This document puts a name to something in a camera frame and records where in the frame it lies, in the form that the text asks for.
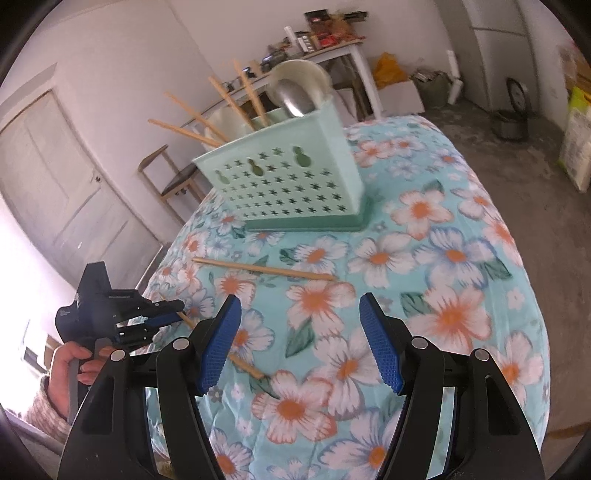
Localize white wooden door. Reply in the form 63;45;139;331
0;90;162;284

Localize pile of snack packages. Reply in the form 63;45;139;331
304;9;370;49

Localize green plastic utensil holder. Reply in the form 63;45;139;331
191;95;384;233

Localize rice cooker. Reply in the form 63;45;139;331
489;78;532;141

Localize bunch of wooden chopsticks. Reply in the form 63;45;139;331
148;59;273;148

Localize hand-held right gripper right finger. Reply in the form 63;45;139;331
359;292;546;480

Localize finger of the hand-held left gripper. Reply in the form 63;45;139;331
115;322;158;347
137;298;185;325

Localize dark green bag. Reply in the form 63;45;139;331
411;69;451;110

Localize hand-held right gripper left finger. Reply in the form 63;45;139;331
58;295;243;480

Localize white cardboard box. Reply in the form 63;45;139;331
337;79;426;118

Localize metal spoon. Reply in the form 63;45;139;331
276;79;320;118

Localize person's left forearm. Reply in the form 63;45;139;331
22;374;71;440

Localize person's left hand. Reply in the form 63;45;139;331
48;342;114;416

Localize long white table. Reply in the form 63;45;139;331
180;39;385;134

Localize yellow plastic bag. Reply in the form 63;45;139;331
372;53;409;88

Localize floral blue tablecloth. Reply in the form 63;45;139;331
143;115;552;480

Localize white plastic ladle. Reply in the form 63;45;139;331
267;59;333;112

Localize wooden chair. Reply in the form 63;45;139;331
137;144;208;227

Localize clear bottle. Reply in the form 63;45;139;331
283;25;312;52

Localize white and yellow rice sack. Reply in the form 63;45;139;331
556;85;591;192

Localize grey refrigerator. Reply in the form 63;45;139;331
462;0;541;112

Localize long wooden chopstick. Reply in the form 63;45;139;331
177;310;265;380
192;257;335;282

